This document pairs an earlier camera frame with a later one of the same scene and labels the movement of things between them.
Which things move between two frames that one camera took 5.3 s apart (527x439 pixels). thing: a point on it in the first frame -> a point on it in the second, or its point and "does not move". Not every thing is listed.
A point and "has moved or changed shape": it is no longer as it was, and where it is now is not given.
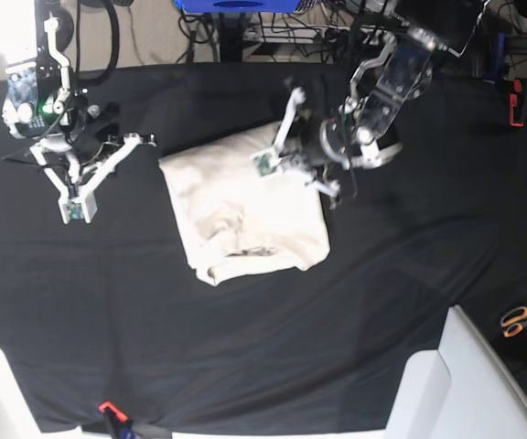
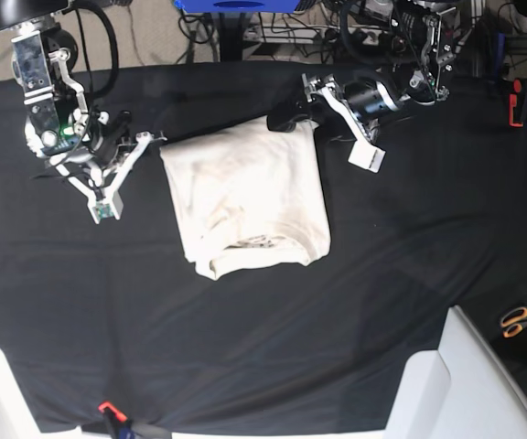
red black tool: [519, 101] does not move
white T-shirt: [233, 224] has moved or changed shape
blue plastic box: [238, 5] does not move
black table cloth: [463, 217] does not move
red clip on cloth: [119, 414] does not move
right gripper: [305, 143] -> [362, 101]
